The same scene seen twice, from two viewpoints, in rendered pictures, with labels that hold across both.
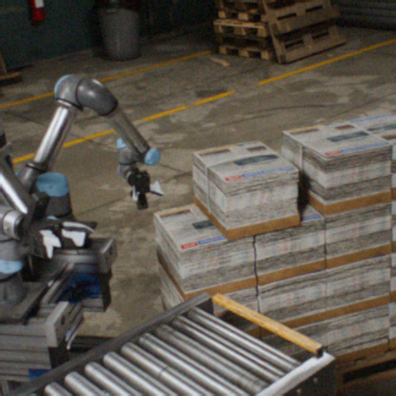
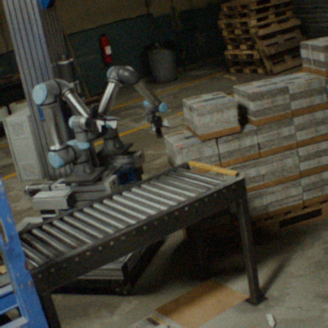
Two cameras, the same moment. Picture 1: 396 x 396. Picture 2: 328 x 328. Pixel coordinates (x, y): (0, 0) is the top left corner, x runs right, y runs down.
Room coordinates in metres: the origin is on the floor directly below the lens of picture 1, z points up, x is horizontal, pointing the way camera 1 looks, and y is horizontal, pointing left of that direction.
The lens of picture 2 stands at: (-1.32, -0.33, 1.92)
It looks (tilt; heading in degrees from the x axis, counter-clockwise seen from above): 18 degrees down; 7
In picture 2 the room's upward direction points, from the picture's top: 11 degrees counter-clockwise
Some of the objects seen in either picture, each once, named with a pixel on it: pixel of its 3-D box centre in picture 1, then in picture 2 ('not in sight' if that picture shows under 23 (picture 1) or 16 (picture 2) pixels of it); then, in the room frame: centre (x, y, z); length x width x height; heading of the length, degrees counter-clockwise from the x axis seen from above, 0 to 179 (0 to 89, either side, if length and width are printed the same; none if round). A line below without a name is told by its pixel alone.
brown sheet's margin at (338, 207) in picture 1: (334, 186); (263, 113); (2.78, -0.56, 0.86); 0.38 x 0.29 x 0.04; 17
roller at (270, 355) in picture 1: (242, 341); (201, 178); (1.86, -0.10, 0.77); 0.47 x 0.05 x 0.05; 40
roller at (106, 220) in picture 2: not in sight; (106, 220); (1.45, 0.40, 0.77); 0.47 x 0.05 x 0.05; 40
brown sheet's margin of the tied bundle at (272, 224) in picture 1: (255, 219); (217, 130); (2.53, -0.21, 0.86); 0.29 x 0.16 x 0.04; 107
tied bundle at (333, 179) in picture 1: (334, 166); (261, 102); (2.78, -0.56, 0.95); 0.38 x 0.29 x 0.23; 17
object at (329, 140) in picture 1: (334, 138); (259, 86); (2.78, -0.56, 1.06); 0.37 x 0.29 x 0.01; 17
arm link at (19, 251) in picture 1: (12, 249); (85, 138); (1.91, 0.53, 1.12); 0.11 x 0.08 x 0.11; 140
